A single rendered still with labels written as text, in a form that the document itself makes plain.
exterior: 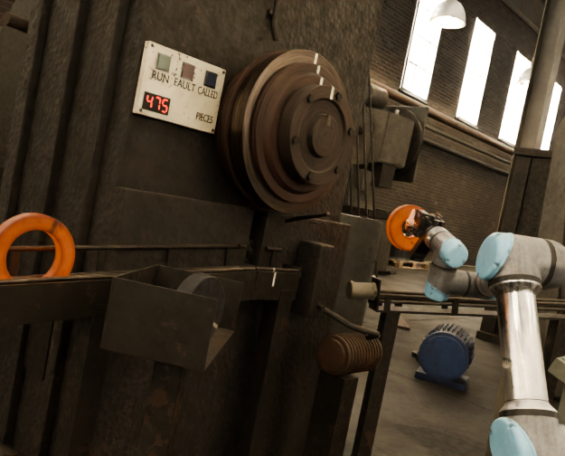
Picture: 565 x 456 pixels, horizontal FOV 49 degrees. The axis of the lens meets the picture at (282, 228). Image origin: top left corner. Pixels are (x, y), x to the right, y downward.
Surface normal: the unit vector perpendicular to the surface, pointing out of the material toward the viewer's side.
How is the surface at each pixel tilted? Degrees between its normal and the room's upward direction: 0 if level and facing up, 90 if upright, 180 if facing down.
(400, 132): 91
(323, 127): 90
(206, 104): 90
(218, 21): 90
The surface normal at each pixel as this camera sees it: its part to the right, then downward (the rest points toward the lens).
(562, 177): -0.81, -0.13
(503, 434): -0.97, -0.03
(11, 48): -0.52, -0.06
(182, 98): 0.73, 0.18
